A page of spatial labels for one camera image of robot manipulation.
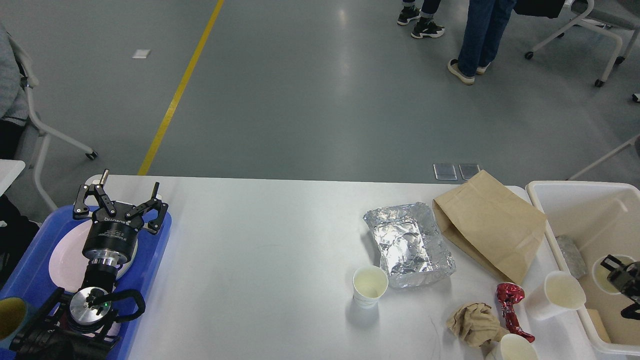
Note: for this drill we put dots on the white chair left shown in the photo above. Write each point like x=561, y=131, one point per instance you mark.
x=34, y=124

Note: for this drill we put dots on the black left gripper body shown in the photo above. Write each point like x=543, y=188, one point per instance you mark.
x=110, y=239

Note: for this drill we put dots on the white paper cup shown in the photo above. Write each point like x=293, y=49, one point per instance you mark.
x=600, y=273
x=369, y=284

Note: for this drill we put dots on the red foil wrapper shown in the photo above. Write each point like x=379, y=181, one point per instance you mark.
x=509, y=294

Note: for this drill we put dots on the left metal floor plate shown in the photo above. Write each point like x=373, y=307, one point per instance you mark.
x=445, y=172

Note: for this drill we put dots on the person in blue jeans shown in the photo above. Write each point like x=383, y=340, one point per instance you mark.
x=485, y=26

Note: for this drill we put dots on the brown paper bag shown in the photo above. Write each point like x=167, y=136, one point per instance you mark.
x=493, y=225

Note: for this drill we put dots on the right metal floor plate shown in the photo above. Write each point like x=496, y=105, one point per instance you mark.
x=468, y=170

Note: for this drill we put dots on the pink mug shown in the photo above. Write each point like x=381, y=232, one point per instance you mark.
x=114, y=331

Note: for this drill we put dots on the crumpled aluminium foil tray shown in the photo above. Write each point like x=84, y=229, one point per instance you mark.
x=412, y=248

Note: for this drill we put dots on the white chair leg right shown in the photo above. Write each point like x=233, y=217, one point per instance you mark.
x=634, y=142

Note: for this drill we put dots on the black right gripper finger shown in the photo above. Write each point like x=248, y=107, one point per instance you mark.
x=631, y=312
x=616, y=264

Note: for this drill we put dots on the person in black trousers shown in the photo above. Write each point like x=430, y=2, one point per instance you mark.
x=426, y=27

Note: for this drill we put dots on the pink plate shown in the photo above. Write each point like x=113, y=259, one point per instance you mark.
x=68, y=263

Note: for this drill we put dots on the white office chair right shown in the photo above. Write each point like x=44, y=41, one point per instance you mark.
x=600, y=16

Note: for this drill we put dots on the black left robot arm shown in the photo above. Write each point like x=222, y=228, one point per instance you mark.
x=85, y=277

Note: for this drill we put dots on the white paper on floor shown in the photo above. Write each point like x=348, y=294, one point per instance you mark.
x=141, y=53

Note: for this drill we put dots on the crumpled brown paper napkin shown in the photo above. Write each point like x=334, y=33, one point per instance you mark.
x=475, y=324

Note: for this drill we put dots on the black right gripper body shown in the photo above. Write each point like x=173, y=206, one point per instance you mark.
x=630, y=281

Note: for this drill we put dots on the metal floor plate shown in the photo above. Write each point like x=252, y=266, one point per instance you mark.
x=468, y=170
x=445, y=172

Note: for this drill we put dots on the seated person grey cardigan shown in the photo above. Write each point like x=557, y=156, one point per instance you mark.
x=14, y=110

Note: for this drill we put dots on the white plastic bin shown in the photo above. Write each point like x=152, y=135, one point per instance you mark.
x=601, y=218

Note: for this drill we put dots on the white cup bottom edge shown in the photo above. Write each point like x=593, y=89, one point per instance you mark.
x=512, y=347

